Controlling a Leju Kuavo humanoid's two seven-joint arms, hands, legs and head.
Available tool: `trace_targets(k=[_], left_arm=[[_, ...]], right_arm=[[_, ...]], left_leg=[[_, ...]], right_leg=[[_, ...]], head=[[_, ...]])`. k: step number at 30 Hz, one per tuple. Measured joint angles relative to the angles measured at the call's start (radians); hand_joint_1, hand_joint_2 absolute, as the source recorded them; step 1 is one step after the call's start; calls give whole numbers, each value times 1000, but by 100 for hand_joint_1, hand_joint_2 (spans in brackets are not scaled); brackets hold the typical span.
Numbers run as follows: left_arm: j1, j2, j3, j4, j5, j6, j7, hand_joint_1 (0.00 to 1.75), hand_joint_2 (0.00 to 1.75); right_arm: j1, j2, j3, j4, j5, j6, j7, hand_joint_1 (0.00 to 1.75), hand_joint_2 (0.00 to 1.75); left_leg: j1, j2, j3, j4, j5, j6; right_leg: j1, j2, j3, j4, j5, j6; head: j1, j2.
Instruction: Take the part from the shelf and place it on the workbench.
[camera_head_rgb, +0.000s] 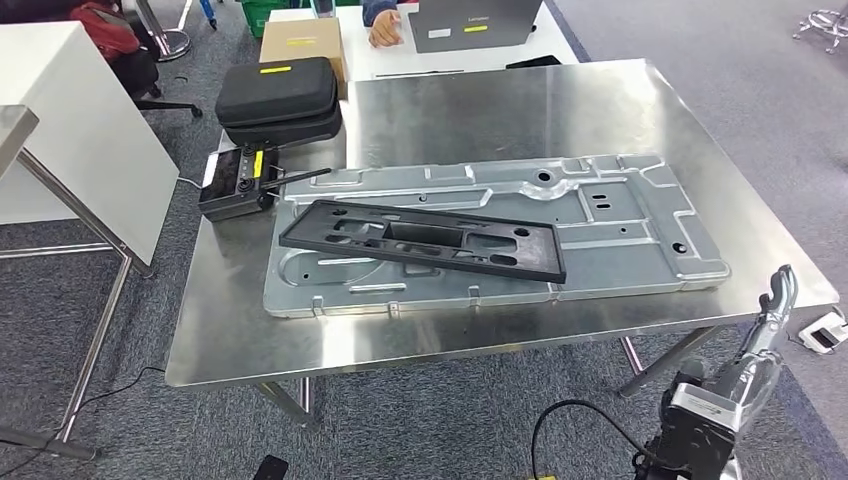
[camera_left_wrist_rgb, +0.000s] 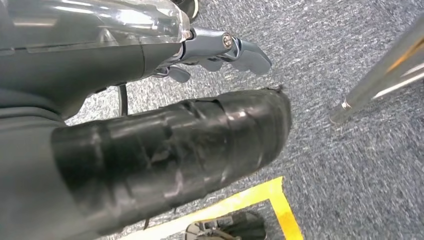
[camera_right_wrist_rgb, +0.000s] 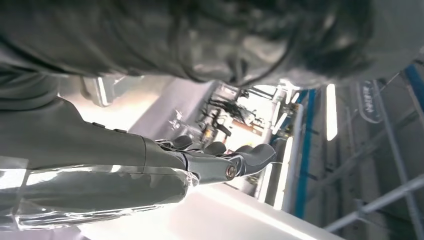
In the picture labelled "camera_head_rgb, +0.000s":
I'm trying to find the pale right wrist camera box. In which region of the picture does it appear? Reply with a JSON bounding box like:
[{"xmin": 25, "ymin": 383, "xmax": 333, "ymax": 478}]
[{"xmin": 652, "ymin": 374, "xmax": 740, "ymax": 480}]

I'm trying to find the steel workbench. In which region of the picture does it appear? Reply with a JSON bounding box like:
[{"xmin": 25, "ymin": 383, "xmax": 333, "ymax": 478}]
[{"xmin": 165, "ymin": 58, "xmax": 841, "ymax": 429}]

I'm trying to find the red bag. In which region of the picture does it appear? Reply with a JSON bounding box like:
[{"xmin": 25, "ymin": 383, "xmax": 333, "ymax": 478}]
[{"xmin": 69, "ymin": 0, "xmax": 142, "ymax": 62}]

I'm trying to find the grey laptop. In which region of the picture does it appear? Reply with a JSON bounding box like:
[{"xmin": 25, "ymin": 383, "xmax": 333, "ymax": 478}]
[{"xmin": 407, "ymin": 0, "xmax": 545, "ymax": 54}]

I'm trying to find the green crate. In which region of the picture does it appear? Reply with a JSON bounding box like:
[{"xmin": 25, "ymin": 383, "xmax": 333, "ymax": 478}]
[{"xmin": 239, "ymin": 0, "xmax": 313, "ymax": 40}]

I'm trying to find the white panel board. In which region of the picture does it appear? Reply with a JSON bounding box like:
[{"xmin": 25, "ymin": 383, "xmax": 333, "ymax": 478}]
[{"xmin": 0, "ymin": 21, "xmax": 181, "ymax": 266}]

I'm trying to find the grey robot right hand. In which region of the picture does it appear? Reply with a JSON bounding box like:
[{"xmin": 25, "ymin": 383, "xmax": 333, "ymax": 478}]
[{"xmin": 712, "ymin": 264, "xmax": 800, "ymax": 433}]

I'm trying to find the dark grey robot body part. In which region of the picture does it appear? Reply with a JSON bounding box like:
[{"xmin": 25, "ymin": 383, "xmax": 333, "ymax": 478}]
[{"xmin": 252, "ymin": 455, "xmax": 289, "ymax": 480}]

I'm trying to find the white floor socket box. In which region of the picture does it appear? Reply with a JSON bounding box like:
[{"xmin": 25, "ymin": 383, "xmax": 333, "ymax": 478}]
[{"xmin": 798, "ymin": 311, "xmax": 848, "ymax": 356}]

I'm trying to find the cardboard box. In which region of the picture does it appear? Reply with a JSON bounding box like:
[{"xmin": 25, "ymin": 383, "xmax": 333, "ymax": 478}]
[{"xmin": 259, "ymin": 17, "xmax": 349, "ymax": 101}]

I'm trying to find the black plastic plate bracket part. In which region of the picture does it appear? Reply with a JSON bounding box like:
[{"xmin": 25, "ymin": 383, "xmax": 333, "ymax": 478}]
[{"xmin": 278, "ymin": 198, "xmax": 568, "ymax": 285}]

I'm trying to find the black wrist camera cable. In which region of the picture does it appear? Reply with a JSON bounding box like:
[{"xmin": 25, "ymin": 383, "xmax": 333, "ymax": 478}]
[{"xmin": 531, "ymin": 399, "xmax": 664, "ymax": 480}]

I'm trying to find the chrome stool base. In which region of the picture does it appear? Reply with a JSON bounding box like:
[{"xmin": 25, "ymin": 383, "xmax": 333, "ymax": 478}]
[{"xmin": 792, "ymin": 7, "xmax": 848, "ymax": 54}]

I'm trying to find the white table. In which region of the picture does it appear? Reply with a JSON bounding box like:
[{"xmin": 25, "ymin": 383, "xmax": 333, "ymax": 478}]
[{"xmin": 268, "ymin": 0, "xmax": 581, "ymax": 82}]

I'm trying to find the black controller cable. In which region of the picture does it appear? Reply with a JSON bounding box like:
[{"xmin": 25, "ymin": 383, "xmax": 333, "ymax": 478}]
[{"xmin": 0, "ymin": 367, "xmax": 166, "ymax": 478}]

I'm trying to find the black device with yellow mark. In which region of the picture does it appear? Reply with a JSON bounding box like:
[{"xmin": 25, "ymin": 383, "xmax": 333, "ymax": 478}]
[{"xmin": 198, "ymin": 146, "xmax": 333, "ymax": 223}]

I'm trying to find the black office chair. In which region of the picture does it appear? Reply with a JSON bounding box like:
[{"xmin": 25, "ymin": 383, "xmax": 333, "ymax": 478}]
[{"xmin": 109, "ymin": 49, "xmax": 203, "ymax": 119}]

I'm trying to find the black zip case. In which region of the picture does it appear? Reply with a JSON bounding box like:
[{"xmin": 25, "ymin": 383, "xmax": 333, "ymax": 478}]
[
  {"xmin": 225, "ymin": 102, "xmax": 344, "ymax": 148},
  {"xmin": 215, "ymin": 56, "xmax": 339, "ymax": 128}
]

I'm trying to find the person's hand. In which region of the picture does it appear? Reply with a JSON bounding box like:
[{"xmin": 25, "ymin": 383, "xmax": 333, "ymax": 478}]
[{"xmin": 367, "ymin": 9, "xmax": 404, "ymax": 49}]

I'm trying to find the stamped sheet metal panel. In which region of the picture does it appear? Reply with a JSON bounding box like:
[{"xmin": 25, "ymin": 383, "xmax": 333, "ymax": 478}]
[{"xmin": 263, "ymin": 154, "xmax": 732, "ymax": 321}]

